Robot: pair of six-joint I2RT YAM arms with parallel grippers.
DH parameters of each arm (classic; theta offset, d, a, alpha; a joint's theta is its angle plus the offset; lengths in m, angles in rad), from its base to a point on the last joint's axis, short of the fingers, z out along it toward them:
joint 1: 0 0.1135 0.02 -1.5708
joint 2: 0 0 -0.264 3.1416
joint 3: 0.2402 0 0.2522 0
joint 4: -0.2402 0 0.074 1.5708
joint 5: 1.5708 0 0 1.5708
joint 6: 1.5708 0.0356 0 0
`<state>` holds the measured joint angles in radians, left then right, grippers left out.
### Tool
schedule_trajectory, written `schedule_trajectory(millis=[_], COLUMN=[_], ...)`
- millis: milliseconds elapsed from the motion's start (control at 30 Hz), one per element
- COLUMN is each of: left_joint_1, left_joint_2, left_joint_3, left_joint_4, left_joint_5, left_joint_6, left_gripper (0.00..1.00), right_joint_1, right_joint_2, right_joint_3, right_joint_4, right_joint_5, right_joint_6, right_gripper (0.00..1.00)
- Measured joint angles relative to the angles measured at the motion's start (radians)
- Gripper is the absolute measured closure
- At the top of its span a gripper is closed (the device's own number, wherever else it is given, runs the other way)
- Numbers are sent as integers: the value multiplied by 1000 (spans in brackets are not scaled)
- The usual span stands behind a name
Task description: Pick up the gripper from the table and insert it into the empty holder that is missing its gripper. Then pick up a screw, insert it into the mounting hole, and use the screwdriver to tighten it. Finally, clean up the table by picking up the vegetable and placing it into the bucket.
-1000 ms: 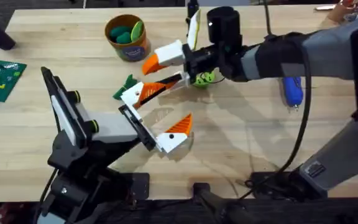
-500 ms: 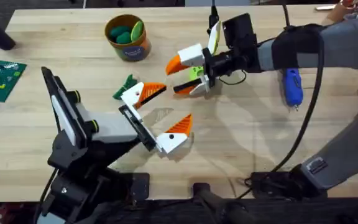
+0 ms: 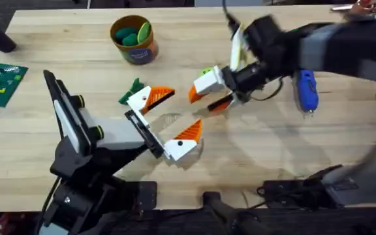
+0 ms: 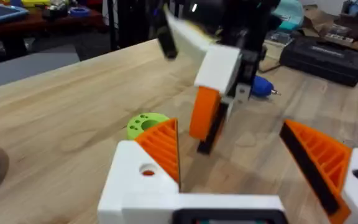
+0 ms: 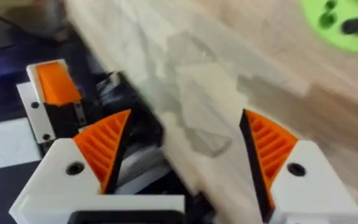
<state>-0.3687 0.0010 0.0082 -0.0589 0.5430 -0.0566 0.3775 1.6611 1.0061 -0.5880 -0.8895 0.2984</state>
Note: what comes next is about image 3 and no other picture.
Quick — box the wrist upright flat plate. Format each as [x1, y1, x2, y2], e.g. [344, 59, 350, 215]
[42, 69, 93, 155]
[228, 26, 250, 72]

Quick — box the black cable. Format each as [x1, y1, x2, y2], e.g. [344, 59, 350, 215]
[221, 0, 242, 33]

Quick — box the black rail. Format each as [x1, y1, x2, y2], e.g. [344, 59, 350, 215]
[76, 191, 376, 235]

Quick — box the right wrist upright flat plate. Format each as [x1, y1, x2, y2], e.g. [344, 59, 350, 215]
[228, 26, 250, 72]

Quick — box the left wrist upright flat plate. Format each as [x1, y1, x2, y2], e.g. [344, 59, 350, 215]
[42, 69, 93, 155]

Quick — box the heap of small items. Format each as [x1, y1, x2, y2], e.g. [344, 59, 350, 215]
[330, 0, 376, 19]

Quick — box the brown tub with green toys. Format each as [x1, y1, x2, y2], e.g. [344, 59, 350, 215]
[110, 14, 160, 66]

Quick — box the dark green toy vegetable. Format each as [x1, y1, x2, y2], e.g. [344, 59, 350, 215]
[118, 77, 146, 106]

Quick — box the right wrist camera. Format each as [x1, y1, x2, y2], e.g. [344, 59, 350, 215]
[243, 14, 283, 50]

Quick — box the blue electric screwdriver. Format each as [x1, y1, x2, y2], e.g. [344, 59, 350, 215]
[293, 69, 320, 116]

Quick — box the light green disc with holes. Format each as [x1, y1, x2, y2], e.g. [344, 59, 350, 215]
[200, 66, 215, 78]

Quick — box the left gripper, grey and black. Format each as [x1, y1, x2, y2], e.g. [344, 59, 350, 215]
[78, 86, 204, 164]

